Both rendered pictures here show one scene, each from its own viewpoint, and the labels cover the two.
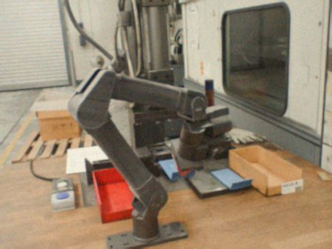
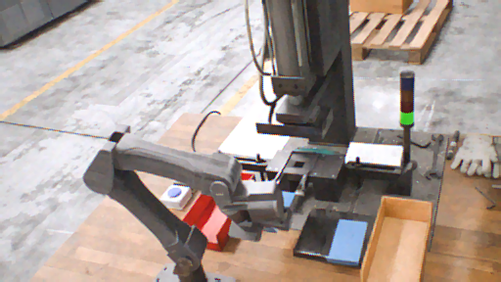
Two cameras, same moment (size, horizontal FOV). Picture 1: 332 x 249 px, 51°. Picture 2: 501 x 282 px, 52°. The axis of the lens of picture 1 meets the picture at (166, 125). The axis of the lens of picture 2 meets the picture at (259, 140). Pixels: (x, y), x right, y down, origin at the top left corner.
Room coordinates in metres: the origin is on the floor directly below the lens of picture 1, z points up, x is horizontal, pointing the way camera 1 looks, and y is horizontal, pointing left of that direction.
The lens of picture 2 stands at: (0.29, -0.67, 1.83)
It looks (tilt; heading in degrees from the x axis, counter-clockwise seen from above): 33 degrees down; 43
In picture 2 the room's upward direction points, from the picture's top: 11 degrees counter-clockwise
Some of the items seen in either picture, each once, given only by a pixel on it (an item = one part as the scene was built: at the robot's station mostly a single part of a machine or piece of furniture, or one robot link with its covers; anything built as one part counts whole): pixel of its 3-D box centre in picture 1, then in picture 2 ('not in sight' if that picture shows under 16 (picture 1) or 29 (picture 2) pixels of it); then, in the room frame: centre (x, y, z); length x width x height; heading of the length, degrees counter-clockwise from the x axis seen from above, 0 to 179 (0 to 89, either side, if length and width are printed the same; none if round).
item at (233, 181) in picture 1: (230, 176); (346, 239); (1.03, -0.20, 0.93); 0.15 x 0.07 x 0.03; 18
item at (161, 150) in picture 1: (163, 150); (305, 164); (1.19, 0.02, 0.98); 0.20 x 0.10 x 0.01; 105
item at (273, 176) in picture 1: (262, 169); (400, 247); (1.08, -0.31, 0.93); 0.25 x 0.13 x 0.08; 15
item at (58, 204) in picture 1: (64, 204); (177, 200); (0.97, 0.33, 0.90); 0.07 x 0.07 x 0.06; 15
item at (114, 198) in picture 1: (115, 191); (219, 207); (0.98, 0.17, 0.93); 0.25 x 0.12 x 0.06; 15
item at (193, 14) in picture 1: (193, 27); not in sight; (2.85, -0.26, 1.41); 0.25 x 0.01 x 0.33; 12
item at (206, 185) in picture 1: (216, 181); (335, 236); (1.05, -0.15, 0.91); 0.17 x 0.16 x 0.02; 105
